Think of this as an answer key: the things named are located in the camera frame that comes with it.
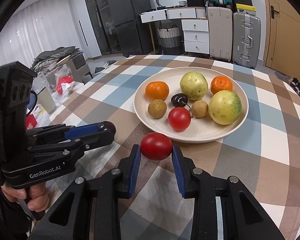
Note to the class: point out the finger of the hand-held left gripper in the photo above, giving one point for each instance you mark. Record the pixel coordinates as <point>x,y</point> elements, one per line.
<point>90,143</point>
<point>82,131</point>

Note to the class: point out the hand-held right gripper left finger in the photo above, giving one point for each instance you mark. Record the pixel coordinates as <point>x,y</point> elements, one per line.
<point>135,171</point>

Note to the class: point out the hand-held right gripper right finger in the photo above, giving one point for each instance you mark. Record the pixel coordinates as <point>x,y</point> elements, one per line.
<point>178,173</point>

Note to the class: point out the dark red cherry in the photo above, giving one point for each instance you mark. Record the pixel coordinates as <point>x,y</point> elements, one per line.
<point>178,100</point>
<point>107,127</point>

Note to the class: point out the red tomato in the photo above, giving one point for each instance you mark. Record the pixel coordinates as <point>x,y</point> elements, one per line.
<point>156,146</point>
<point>179,118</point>

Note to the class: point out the cream round plate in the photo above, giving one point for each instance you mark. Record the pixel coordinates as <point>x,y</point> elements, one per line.
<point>205,131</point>

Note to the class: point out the brown longan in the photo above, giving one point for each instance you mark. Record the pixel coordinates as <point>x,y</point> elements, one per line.
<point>199,108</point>
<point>157,108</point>

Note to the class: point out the yellow green passion fruit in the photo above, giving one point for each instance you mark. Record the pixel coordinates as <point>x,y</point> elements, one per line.
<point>193,86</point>
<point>225,107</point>

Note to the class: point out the small orange mandarin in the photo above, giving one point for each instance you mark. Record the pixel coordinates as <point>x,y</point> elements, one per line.
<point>221,85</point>
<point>157,90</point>

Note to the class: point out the person's left forearm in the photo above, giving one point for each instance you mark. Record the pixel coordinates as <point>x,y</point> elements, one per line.
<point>5,220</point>

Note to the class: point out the person's left hand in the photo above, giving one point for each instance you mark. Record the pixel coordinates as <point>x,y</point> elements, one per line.
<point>37,195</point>

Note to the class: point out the red box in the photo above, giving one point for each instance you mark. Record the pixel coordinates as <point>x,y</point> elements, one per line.
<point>31,122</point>

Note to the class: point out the clear plastic jug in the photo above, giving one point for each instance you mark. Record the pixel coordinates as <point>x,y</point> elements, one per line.
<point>46,97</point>

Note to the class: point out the red item in clear bag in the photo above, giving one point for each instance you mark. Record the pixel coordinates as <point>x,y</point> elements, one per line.
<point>65,82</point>

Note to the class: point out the grey storage ottoman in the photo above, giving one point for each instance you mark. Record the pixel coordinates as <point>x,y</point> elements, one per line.
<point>81,67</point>

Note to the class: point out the pair of slippers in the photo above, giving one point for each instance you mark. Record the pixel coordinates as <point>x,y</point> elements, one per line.
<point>105,67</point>

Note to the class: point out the dark jacket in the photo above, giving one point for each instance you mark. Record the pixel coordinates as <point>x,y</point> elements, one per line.
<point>55,55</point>

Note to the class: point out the white curtain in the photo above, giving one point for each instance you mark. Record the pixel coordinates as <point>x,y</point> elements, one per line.
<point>27,35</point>

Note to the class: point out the white wardrobe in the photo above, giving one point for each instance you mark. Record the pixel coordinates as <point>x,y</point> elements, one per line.
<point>83,25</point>

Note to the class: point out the black glass cabinet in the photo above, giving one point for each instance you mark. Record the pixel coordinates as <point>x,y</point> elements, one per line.
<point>97,17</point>

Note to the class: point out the dark grey refrigerator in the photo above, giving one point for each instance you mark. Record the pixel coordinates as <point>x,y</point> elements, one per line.
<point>130,17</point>

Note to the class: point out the woven grey white basket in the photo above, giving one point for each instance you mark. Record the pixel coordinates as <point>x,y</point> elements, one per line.
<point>168,37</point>

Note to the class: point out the white desk with drawers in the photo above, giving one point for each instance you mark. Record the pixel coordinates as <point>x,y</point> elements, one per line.
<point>195,37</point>

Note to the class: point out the grey doormat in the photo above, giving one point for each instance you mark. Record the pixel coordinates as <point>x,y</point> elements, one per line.
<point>283,76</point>

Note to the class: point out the beige suitcase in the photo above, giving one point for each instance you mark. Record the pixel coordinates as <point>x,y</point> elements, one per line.
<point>220,35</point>

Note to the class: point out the silver suitcase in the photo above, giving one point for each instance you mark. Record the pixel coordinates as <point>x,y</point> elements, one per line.
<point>246,40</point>

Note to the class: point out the black bin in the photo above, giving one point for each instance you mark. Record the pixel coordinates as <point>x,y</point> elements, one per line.
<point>195,2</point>

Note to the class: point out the yellow black shoe box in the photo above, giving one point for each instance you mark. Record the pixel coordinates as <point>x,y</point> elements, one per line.
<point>245,8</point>

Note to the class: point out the wooden door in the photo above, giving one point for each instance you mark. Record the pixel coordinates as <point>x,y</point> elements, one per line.
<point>287,30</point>

